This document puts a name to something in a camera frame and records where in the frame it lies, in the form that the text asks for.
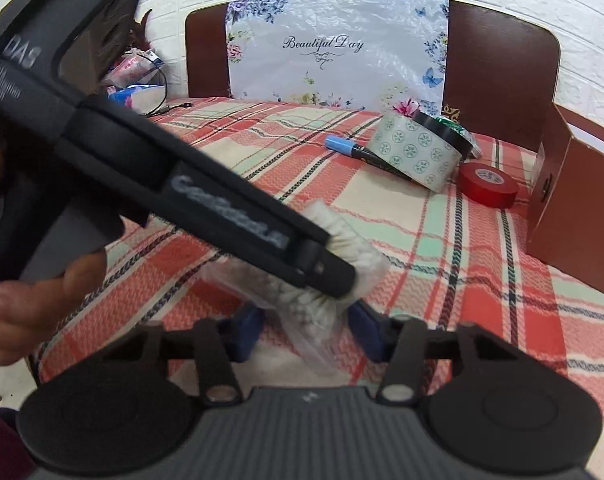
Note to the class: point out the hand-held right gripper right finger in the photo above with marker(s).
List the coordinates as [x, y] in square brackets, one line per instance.
[368, 330]

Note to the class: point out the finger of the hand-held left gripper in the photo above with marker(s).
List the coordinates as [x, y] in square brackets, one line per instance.
[327, 272]

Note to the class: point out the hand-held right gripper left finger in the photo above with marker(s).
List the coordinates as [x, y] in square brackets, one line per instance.
[246, 332]

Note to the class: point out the bag of cotton swabs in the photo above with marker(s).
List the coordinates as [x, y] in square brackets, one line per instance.
[294, 312]

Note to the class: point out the red tape roll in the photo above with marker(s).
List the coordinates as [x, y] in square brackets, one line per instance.
[482, 193]

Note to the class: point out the brown cardboard box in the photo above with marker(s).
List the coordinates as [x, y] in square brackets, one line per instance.
[572, 200]

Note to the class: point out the person's left hand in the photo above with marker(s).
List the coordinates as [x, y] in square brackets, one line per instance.
[26, 310]

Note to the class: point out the blue packet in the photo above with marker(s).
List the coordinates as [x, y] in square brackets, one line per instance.
[136, 97]

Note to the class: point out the plaid blanket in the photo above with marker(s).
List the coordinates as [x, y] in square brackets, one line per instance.
[432, 260]

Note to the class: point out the pink packet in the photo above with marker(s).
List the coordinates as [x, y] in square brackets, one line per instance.
[131, 67]

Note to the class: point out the blue marker pen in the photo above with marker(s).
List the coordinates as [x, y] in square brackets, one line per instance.
[353, 150]

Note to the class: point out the flower patterned tape roll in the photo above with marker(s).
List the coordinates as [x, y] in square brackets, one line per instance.
[412, 152]

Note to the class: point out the black tape roll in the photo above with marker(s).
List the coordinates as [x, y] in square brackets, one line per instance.
[452, 136]

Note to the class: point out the green packet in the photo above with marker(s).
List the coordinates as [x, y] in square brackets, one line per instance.
[470, 140]

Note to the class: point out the floral plastic bag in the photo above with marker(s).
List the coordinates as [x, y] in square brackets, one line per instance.
[332, 77]

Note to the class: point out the maroon clothing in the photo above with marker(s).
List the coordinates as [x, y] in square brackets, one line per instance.
[1, 445]

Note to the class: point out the brown wooden headboard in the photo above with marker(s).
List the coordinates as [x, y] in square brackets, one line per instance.
[497, 60]

